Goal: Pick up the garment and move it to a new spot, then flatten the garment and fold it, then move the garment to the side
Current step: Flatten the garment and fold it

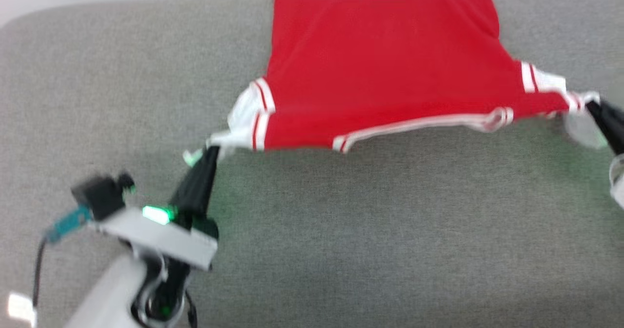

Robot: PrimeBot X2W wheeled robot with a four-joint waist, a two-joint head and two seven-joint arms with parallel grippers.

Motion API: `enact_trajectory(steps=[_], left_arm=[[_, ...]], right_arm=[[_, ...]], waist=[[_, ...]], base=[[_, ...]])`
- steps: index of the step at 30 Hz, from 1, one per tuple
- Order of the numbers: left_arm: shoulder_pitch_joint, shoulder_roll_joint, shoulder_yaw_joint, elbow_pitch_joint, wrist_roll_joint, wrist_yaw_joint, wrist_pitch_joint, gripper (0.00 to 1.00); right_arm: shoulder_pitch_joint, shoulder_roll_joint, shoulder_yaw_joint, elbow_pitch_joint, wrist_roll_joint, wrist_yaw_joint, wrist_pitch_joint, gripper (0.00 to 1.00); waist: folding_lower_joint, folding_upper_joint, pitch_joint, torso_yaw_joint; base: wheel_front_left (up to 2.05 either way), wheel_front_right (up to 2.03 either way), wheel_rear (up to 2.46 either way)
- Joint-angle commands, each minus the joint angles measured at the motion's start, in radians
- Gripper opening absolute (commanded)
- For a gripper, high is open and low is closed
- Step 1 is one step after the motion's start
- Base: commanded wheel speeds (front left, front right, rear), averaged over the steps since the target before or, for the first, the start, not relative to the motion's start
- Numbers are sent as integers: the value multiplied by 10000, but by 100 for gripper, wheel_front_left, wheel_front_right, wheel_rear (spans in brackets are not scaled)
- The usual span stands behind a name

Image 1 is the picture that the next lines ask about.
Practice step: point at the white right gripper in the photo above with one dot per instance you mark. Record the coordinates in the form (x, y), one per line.
(618, 182)

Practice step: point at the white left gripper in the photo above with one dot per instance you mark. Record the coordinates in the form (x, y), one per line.
(161, 238)

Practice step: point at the red shirt with white stripes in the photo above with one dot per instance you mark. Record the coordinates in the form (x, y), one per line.
(390, 65)

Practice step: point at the grey fabric sofa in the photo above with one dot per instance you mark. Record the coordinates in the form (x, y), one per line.
(341, 230)

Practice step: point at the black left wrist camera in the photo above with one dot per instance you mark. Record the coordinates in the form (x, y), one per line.
(102, 194)

